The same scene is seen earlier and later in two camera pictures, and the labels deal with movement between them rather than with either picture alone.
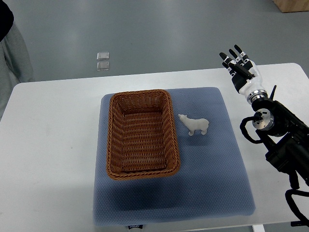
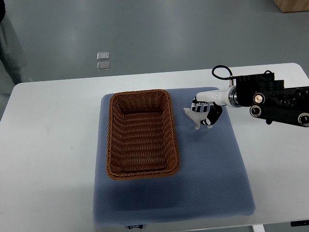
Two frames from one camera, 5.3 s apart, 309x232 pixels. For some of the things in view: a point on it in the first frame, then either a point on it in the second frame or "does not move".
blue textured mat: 213,180 does not move
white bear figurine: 193,124 → 197,117
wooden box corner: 292,6 does not move
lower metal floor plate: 103,65 does not move
